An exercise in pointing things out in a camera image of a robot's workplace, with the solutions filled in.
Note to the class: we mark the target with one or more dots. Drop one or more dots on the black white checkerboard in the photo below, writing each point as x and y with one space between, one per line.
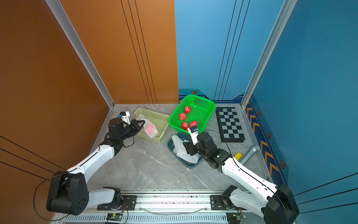
229 124

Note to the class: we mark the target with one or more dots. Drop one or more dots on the aluminium corner post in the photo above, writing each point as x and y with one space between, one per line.
280 23
69 30

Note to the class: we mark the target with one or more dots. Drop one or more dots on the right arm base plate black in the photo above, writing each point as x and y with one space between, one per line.
218 202

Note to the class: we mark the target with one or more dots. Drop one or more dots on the cream perforated plastic basket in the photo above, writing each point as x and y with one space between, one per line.
159 120

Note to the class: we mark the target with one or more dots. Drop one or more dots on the green plastic mesh basket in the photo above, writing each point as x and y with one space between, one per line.
201 111

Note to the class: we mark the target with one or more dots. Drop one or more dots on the yellow block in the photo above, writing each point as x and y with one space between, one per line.
238 156

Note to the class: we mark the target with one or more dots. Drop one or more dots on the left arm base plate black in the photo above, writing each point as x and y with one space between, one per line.
126 202

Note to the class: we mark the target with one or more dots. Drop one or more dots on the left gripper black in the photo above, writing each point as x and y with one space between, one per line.
135 122

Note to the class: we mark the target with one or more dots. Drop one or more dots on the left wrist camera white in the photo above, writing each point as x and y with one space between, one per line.
125 117

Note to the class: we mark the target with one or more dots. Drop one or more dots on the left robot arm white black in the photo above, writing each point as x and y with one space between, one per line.
68 192

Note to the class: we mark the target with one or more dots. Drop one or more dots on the silver metal cylinder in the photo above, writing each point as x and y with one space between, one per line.
248 155

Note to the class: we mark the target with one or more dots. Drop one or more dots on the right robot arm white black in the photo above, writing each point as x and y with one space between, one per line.
275 205

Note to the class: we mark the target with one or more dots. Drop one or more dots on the green circuit board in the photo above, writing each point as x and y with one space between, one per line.
114 217
234 218

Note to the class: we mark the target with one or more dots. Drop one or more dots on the aluminium front rail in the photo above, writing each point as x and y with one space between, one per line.
173 202

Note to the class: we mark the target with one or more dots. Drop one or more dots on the right aluminium corner post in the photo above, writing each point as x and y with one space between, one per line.
280 23

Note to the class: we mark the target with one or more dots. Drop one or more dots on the white foam net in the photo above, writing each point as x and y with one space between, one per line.
193 159
178 145

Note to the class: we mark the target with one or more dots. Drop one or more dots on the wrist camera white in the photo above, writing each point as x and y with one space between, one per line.
194 132
125 117

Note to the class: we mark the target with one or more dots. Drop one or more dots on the right green circuit board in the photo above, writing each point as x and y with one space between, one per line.
234 218

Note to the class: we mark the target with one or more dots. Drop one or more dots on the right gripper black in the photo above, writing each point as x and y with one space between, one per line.
189 148

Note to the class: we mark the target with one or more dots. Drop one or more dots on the left green circuit board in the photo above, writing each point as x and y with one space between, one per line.
114 217

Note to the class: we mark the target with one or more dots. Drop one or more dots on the left aluminium corner post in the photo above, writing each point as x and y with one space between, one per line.
69 30

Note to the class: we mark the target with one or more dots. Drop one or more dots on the dark teal plastic tray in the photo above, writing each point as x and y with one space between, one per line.
186 138

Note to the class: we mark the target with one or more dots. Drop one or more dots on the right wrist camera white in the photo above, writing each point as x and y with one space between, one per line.
194 132

